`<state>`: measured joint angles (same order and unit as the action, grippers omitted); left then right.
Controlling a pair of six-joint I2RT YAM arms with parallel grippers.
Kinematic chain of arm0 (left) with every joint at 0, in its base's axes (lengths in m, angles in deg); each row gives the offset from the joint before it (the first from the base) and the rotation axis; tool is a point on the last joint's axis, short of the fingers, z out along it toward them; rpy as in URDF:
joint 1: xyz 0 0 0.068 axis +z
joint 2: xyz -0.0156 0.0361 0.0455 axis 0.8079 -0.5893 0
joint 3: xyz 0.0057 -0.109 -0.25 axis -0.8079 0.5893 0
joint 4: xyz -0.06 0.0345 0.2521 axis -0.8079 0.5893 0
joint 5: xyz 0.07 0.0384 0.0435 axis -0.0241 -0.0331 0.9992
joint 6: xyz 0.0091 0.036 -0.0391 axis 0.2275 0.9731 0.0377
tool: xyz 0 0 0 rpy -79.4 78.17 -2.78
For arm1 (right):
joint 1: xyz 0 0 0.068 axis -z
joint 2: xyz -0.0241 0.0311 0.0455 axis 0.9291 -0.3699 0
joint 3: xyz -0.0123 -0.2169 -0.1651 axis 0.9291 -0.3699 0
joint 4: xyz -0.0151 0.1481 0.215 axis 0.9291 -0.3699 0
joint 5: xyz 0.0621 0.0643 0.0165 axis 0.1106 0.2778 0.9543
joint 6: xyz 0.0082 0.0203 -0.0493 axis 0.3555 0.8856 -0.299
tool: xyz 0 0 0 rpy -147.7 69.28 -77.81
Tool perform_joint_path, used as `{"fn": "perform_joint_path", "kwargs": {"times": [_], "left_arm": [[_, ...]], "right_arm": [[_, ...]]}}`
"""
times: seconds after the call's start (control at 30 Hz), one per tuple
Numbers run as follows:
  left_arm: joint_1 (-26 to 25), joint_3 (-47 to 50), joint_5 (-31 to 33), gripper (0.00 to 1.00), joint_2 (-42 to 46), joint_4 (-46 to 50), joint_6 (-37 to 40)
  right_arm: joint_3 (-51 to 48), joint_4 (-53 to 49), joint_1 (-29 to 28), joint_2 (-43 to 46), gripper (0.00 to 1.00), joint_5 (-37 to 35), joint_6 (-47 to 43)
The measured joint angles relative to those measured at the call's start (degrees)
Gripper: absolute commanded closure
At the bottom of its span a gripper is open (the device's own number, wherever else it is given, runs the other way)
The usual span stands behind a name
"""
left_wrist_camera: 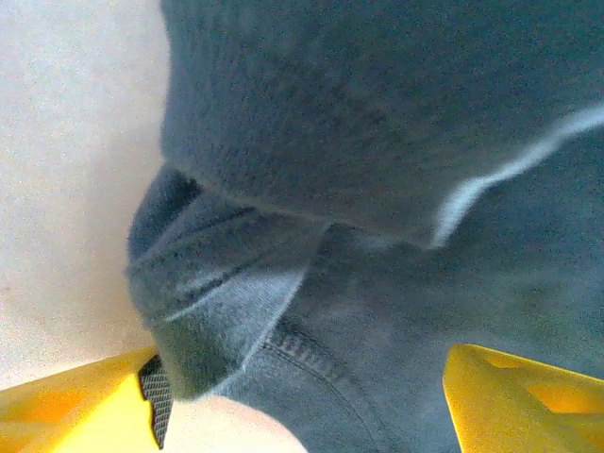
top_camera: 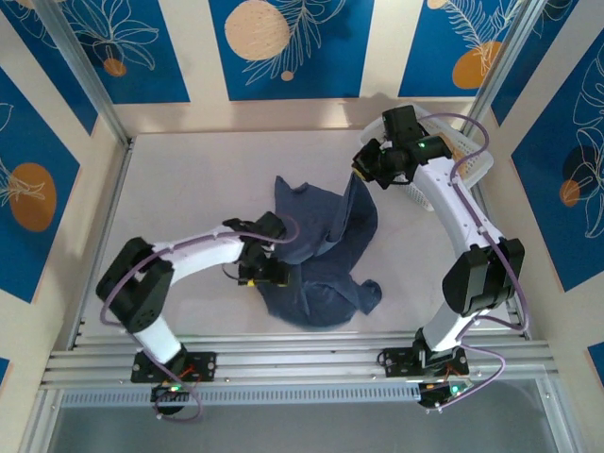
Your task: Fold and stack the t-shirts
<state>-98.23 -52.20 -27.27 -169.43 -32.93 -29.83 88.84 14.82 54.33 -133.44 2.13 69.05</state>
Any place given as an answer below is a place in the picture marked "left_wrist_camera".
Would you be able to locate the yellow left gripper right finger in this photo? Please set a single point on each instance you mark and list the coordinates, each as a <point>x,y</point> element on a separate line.
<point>509,415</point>

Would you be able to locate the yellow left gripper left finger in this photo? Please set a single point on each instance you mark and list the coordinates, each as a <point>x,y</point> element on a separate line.
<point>75,410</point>

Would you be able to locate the blue t-shirt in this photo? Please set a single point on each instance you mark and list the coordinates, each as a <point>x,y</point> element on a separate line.
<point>354,118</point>

